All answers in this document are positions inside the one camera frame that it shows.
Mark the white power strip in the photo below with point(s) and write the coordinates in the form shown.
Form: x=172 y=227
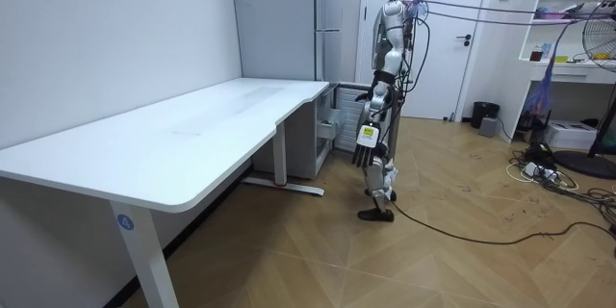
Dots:
x=541 y=171

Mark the small grey box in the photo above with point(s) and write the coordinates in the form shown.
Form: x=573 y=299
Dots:
x=487 y=126

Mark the white shelf unit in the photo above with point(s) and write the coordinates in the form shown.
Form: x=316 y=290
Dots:
x=563 y=69

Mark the white desk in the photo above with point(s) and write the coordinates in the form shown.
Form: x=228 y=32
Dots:
x=168 y=135

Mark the small dark red container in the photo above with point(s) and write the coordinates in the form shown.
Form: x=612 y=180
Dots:
x=535 y=55

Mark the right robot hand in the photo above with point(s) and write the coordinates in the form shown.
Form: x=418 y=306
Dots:
x=364 y=95

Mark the grey fridge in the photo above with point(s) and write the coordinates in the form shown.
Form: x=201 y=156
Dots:
x=284 y=24

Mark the white room door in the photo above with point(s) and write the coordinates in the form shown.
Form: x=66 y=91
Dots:
x=447 y=48

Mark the robot legs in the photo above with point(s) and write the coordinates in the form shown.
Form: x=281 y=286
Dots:
x=376 y=175

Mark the black waste bin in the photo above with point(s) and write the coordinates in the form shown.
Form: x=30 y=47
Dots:
x=482 y=113

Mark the black standing fan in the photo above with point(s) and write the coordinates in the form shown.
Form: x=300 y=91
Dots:
x=604 y=38

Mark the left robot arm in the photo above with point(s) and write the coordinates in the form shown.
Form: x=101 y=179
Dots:
x=391 y=60

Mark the robot body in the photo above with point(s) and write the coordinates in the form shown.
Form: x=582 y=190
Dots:
x=392 y=24

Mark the white cardboard box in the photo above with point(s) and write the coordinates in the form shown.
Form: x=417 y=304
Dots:
x=570 y=135

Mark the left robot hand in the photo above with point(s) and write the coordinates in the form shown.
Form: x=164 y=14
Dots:
x=367 y=138

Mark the open fridge drawer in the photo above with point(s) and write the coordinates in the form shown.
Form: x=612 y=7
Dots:
x=329 y=125

